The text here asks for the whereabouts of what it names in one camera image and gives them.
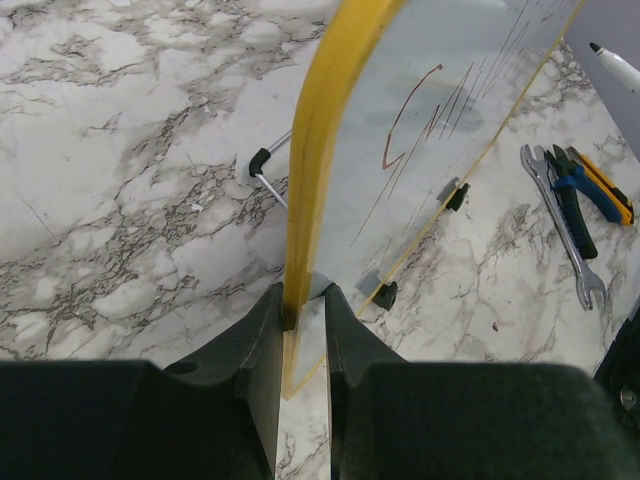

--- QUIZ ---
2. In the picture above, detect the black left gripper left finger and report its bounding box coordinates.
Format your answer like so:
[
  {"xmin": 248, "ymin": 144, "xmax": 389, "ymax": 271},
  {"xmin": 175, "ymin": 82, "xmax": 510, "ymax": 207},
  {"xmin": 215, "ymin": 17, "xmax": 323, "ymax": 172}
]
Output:
[{"xmin": 1, "ymin": 283, "xmax": 283, "ymax": 479}]

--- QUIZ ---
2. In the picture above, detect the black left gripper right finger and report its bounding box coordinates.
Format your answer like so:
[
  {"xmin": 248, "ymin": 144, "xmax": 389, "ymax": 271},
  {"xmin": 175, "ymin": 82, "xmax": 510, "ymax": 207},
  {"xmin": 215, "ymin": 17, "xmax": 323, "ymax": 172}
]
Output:
[{"xmin": 324, "ymin": 285, "xmax": 639, "ymax": 479}]

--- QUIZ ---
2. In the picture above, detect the yellow framed whiteboard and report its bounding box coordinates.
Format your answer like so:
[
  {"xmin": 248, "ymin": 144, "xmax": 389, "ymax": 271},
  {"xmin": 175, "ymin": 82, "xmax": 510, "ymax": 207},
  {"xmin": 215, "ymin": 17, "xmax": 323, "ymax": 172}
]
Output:
[{"xmin": 282, "ymin": 1, "xmax": 581, "ymax": 398}]

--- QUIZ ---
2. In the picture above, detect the black whiteboard foot middle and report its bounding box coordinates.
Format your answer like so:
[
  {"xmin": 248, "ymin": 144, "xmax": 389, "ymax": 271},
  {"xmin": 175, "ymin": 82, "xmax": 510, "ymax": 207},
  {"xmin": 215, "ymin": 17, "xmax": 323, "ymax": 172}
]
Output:
[{"xmin": 372, "ymin": 281, "xmax": 398, "ymax": 311}]

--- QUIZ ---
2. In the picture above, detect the black whiteboard foot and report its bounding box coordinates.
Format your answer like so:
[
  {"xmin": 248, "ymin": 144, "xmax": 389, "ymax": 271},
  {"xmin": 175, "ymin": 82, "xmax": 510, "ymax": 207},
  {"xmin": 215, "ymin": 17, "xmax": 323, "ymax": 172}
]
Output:
[
  {"xmin": 446, "ymin": 183, "xmax": 470, "ymax": 212},
  {"xmin": 372, "ymin": 281, "xmax": 398, "ymax": 311}
]

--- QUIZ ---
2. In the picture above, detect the black whiteboard foot right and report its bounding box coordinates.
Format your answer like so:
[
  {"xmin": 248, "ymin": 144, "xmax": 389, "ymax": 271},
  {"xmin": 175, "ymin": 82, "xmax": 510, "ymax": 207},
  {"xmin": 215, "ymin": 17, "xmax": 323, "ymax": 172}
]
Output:
[{"xmin": 446, "ymin": 183, "xmax": 470, "ymax": 212}]

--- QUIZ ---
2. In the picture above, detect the metal whiteboard stand leg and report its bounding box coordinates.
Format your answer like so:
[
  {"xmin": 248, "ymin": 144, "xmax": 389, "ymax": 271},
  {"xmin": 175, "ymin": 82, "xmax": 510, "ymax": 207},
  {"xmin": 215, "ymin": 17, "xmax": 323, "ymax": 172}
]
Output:
[{"xmin": 248, "ymin": 129, "xmax": 292, "ymax": 210}]

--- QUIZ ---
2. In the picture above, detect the silver open-end wrench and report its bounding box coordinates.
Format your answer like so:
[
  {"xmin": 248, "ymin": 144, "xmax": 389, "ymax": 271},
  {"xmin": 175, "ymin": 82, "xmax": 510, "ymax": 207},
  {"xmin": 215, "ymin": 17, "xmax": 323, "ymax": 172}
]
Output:
[{"xmin": 520, "ymin": 144, "xmax": 607, "ymax": 310}]

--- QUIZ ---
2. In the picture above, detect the yellow utility knife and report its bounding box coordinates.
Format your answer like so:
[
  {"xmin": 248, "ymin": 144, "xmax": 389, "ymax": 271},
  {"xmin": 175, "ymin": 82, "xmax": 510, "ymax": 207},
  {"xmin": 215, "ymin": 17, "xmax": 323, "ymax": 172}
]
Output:
[{"xmin": 566, "ymin": 146, "xmax": 635, "ymax": 226}]

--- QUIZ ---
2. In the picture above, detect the blue handled tool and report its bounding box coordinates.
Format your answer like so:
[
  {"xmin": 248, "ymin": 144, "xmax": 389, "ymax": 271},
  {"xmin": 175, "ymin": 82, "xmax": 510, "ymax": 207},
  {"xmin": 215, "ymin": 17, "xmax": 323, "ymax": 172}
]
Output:
[{"xmin": 545, "ymin": 144, "xmax": 598, "ymax": 260}]

